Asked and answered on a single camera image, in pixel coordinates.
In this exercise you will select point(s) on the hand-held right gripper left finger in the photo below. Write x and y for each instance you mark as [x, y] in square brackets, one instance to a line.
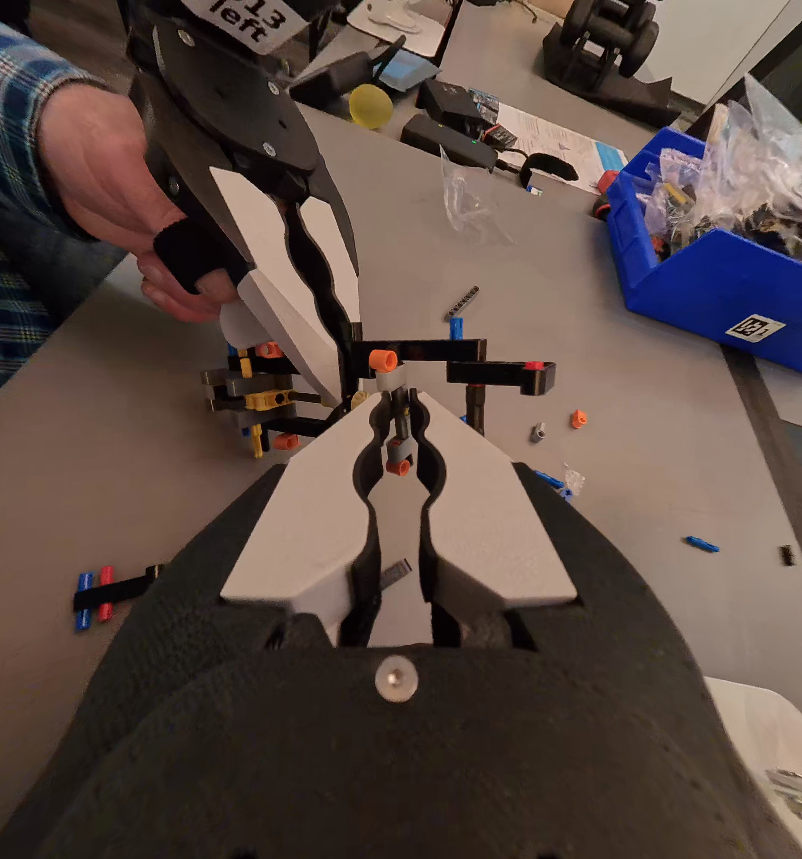
[293, 530]

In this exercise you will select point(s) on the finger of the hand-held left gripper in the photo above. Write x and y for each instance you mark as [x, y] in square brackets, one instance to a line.
[267, 268]
[334, 248]

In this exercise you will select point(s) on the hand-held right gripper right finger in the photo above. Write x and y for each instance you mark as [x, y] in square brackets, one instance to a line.
[502, 530]

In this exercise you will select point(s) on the black lego gear frame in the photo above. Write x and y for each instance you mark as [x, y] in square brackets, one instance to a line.
[352, 362]

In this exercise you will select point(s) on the grey orange-ended lego link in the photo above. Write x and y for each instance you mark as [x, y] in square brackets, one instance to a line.
[391, 379]

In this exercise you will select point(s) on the black lego chassis assembly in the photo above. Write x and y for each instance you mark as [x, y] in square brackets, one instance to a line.
[441, 349]

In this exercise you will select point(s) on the person's left forearm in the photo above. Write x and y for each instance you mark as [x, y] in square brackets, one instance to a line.
[11, 100]

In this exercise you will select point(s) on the blue lego pin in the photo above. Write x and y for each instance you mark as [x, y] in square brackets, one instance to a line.
[549, 480]
[702, 543]

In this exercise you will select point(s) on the clear lego piece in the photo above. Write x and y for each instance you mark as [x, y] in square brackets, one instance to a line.
[574, 478]

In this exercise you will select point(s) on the light grey lego connector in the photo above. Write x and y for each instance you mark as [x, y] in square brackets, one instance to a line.
[538, 433]

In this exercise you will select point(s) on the orange lego connector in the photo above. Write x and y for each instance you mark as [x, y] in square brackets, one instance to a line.
[579, 419]

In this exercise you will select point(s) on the grey holed lego beam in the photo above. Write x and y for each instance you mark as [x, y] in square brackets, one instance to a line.
[461, 302]

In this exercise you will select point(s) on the small black lego pin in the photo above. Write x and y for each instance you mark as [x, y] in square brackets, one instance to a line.
[787, 555]

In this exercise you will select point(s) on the person's left hand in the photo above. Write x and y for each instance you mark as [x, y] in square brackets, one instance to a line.
[99, 168]

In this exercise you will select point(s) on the black flat device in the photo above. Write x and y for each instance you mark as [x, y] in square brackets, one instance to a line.
[330, 80]

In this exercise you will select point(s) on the yellow ball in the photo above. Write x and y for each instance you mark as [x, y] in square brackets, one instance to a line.
[371, 106]

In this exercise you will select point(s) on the clear plastic bag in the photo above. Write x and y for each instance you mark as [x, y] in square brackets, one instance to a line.
[471, 201]

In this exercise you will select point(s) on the black power adapter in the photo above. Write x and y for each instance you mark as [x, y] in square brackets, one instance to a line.
[451, 100]
[448, 144]

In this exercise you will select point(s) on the blue pad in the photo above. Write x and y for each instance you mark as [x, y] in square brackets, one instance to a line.
[408, 70]

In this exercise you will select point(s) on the white paper sheet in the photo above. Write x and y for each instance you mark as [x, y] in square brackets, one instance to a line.
[555, 137]

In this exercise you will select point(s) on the red black small tool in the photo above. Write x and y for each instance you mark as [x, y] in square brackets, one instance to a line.
[604, 194]

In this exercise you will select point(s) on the blue plastic bin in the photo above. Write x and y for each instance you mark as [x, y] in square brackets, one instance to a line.
[723, 295]

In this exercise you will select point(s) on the black dumbbell rack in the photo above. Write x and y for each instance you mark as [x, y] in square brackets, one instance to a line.
[609, 47]

